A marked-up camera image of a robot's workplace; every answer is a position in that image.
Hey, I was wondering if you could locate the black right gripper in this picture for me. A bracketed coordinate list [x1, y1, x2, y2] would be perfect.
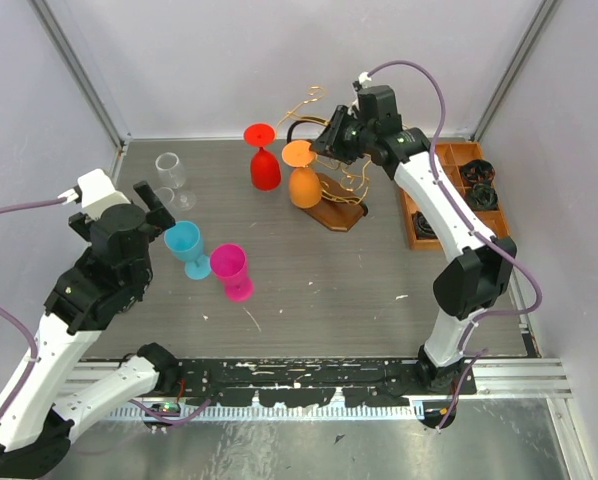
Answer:
[307, 105, 374, 164]

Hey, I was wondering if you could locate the clear wine glass front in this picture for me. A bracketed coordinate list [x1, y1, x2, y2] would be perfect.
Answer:
[154, 187, 197, 211]

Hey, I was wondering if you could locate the clear wine glass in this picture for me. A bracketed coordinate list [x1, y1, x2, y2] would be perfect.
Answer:
[154, 187, 197, 211]
[155, 152, 186, 189]

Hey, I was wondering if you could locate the blue wine glass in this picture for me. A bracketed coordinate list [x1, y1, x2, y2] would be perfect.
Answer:
[164, 221, 211, 280]

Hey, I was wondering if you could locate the gold wire wine glass rack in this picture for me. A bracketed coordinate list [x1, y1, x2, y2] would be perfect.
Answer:
[277, 86, 369, 233]

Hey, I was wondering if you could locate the orange wine glass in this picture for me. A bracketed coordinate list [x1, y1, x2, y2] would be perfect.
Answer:
[282, 140, 321, 209]

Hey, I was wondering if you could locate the red wine glass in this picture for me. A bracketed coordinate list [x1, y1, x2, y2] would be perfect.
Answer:
[243, 123, 281, 191]

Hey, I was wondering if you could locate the pink wine glass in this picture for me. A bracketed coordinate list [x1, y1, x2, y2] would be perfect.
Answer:
[210, 243, 254, 302]

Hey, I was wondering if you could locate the wooden compartment tray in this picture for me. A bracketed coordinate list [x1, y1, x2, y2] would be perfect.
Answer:
[397, 141, 511, 251]

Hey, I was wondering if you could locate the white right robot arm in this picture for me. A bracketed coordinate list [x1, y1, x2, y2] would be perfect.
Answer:
[311, 72, 517, 394]

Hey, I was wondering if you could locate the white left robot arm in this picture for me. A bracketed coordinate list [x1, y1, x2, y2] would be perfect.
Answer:
[0, 169, 180, 479]

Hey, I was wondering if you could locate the dark rolled fabric front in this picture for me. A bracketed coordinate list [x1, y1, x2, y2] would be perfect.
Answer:
[412, 211, 437, 240]

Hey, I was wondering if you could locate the dark rolled fabric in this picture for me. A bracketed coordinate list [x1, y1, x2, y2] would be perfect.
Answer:
[466, 183, 498, 211]
[412, 211, 437, 240]
[459, 159, 496, 186]

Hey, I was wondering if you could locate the dark rolled fabric right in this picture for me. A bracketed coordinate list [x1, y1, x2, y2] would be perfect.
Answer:
[459, 159, 496, 186]

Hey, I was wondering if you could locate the dark rolled fabric middle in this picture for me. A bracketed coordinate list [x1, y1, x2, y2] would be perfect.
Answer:
[466, 183, 498, 211]

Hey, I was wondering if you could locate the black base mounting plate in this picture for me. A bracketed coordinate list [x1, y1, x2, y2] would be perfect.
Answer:
[149, 357, 465, 408]

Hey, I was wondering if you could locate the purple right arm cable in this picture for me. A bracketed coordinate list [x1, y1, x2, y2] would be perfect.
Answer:
[363, 59, 543, 431]

